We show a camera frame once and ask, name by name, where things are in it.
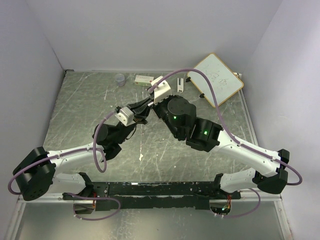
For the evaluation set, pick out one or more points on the white black small device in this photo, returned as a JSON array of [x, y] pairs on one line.
[[180, 85]]

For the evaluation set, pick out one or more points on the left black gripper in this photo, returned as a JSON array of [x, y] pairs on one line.
[[140, 114]]

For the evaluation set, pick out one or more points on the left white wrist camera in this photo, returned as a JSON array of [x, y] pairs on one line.
[[125, 116]]

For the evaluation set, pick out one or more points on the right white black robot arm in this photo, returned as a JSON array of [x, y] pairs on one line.
[[265, 172]]

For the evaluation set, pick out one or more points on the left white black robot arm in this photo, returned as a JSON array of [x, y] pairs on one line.
[[42, 172]]

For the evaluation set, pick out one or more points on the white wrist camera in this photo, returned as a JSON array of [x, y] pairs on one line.
[[161, 92], [125, 116]]

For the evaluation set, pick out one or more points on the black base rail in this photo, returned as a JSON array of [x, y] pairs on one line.
[[149, 195]]

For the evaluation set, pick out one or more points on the small whiteboard wooden frame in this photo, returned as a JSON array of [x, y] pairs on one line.
[[223, 81]]

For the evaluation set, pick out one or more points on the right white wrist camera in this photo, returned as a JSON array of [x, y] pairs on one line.
[[161, 92]]

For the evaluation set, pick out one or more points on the white red cardboard box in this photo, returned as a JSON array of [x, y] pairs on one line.
[[143, 80]]

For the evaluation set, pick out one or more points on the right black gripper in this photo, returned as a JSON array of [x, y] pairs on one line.
[[156, 106]]

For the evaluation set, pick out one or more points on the clear plastic cup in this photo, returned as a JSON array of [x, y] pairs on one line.
[[120, 79]]

